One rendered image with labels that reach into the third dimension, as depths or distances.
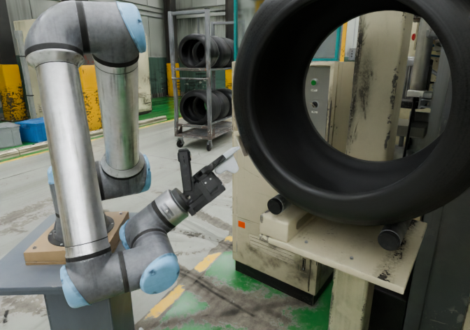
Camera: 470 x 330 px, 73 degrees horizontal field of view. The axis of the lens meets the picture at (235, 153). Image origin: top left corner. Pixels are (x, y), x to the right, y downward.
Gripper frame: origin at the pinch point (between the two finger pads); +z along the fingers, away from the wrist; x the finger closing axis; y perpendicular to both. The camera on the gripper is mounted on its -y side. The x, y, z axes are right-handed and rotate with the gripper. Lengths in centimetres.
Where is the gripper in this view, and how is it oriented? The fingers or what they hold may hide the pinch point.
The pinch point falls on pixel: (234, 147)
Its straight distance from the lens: 85.0
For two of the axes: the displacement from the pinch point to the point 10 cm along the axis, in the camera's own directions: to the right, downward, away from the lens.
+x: 0.2, -0.6, -10.0
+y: 6.2, 7.8, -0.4
